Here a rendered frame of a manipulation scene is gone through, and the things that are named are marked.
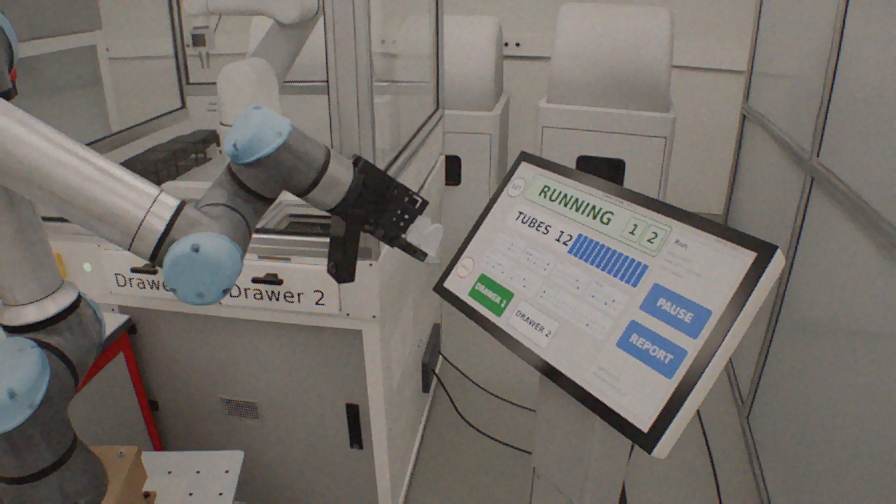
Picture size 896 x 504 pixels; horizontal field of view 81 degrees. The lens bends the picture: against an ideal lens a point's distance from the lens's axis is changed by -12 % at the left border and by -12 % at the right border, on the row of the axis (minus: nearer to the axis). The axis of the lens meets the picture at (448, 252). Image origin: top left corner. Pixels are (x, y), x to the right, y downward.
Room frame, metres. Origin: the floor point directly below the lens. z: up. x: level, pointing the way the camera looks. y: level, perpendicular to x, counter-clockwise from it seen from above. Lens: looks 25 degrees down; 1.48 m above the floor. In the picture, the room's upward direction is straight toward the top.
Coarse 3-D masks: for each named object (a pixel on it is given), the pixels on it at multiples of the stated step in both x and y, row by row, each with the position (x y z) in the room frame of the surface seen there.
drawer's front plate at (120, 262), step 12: (108, 252) 1.20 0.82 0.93; (120, 252) 1.20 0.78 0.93; (108, 264) 1.20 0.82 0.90; (120, 264) 1.19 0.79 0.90; (132, 264) 1.19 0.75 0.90; (108, 276) 1.20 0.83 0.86; (120, 276) 1.19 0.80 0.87; (132, 276) 1.19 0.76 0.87; (144, 276) 1.18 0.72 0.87; (156, 276) 1.18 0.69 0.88; (120, 288) 1.19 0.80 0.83; (132, 288) 1.19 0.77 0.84; (168, 288) 1.17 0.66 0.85
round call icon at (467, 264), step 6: (462, 258) 0.97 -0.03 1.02; (468, 258) 0.96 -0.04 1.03; (474, 258) 0.95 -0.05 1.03; (462, 264) 0.96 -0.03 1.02; (468, 264) 0.95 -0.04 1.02; (474, 264) 0.94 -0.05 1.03; (456, 270) 0.96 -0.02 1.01; (462, 270) 0.95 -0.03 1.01; (468, 270) 0.94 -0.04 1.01; (462, 276) 0.94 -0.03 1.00; (468, 276) 0.93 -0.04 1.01
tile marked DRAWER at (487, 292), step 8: (480, 280) 0.90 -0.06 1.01; (488, 280) 0.89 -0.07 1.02; (472, 288) 0.90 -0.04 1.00; (480, 288) 0.89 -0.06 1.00; (488, 288) 0.88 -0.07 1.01; (496, 288) 0.87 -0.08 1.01; (504, 288) 0.86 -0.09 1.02; (472, 296) 0.89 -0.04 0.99; (480, 296) 0.88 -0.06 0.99; (488, 296) 0.87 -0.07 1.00; (496, 296) 0.86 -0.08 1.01; (504, 296) 0.85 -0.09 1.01; (512, 296) 0.84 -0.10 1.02; (480, 304) 0.87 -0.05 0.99; (488, 304) 0.85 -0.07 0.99; (496, 304) 0.84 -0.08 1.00; (504, 304) 0.83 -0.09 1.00; (496, 312) 0.83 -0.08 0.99
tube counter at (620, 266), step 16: (560, 240) 0.86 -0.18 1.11; (576, 240) 0.84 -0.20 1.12; (592, 240) 0.82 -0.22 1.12; (576, 256) 0.82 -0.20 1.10; (592, 256) 0.80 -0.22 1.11; (608, 256) 0.78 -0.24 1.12; (624, 256) 0.76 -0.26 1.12; (608, 272) 0.76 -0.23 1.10; (624, 272) 0.74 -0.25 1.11; (640, 272) 0.73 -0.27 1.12
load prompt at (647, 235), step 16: (544, 176) 0.98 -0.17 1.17; (528, 192) 0.98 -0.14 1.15; (544, 192) 0.95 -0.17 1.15; (560, 192) 0.93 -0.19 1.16; (576, 192) 0.91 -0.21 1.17; (560, 208) 0.91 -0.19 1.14; (576, 208) 0.88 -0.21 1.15; (592, 208) 0.86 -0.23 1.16; (608, 208) 0.84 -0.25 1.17; (624, 208) 0.83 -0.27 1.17; (592, 224) 0.84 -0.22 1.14; (608, 224) 0.82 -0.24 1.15; (624, 224) 0.80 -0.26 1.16; (640, 224) 0.79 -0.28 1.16; (656, 224) 0.77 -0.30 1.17; (624, 240) 0.78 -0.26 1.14; (640, 240) 0.77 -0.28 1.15; (656, 240) 0.75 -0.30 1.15; (656, 256) 0.73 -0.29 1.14
